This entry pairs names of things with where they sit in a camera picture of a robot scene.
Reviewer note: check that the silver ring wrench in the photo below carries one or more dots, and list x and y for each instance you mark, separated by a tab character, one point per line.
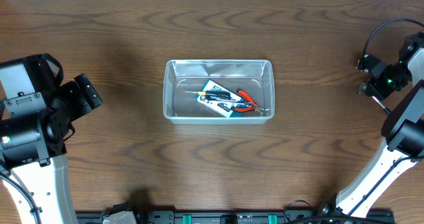
209	98

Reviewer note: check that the clear plastic container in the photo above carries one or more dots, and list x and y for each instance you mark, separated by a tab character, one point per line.
253	76

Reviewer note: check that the black mounting rail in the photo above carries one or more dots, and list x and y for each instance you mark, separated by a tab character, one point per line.
126	213

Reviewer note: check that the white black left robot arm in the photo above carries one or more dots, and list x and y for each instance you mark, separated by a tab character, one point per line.
42	108

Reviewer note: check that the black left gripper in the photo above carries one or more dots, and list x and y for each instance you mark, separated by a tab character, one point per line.
79	107

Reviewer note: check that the red handled tool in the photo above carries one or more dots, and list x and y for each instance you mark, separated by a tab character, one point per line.
248	104

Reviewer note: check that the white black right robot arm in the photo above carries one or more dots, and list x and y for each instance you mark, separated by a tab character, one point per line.
402	132

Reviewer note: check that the black yellow screwdriver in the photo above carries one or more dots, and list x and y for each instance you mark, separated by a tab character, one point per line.
217	94

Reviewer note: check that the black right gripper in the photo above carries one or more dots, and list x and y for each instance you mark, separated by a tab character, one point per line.
375	83

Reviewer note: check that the blue white product box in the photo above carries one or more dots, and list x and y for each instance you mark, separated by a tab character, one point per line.
221	107

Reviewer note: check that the small black handled hammer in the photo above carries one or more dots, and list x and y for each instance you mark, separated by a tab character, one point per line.
362	89

